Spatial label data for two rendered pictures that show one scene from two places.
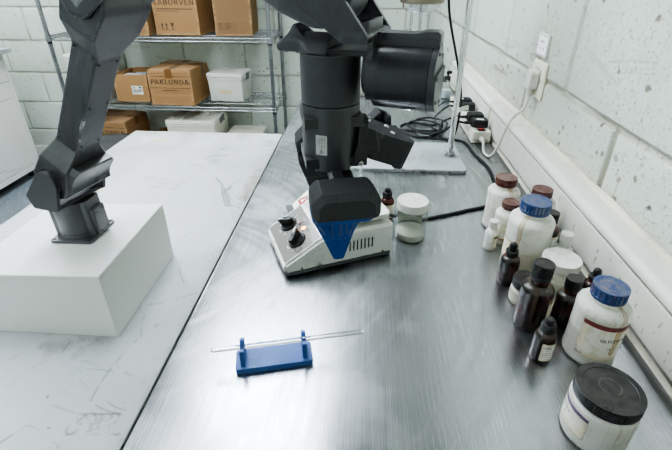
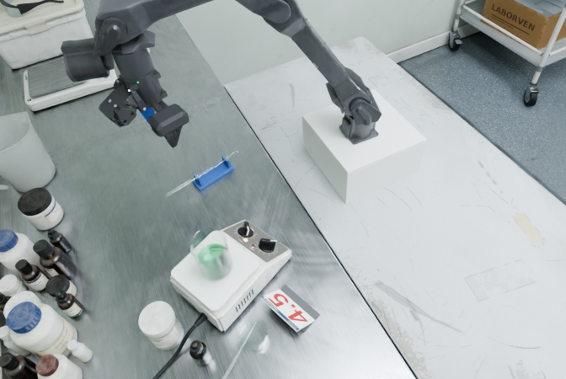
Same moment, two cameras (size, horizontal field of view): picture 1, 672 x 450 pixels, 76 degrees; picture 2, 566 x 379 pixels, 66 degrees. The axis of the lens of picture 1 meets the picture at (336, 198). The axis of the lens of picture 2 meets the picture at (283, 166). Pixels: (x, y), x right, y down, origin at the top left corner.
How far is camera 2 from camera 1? 114 cm
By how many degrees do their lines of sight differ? 100
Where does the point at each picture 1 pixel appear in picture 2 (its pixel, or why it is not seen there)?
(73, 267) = (323, 113)
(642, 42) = not seen: outside the picture
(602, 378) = (34, 202)
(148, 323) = (298, 160)
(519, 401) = (82, 216)
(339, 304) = (197, 225)
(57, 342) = not seen: hidden behind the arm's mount
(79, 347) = not seen: hidden behind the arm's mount
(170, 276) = (324, 189)
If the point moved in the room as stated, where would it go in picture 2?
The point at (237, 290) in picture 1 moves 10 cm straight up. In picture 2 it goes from (270, 201) to (266, 173)
